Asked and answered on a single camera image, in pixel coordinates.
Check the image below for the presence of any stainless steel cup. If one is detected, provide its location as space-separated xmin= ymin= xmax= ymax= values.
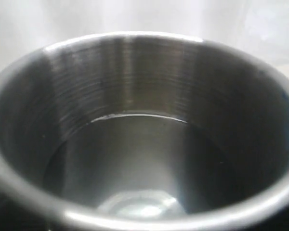
xmin=0 ymin=31 xmax=289 ymax=231

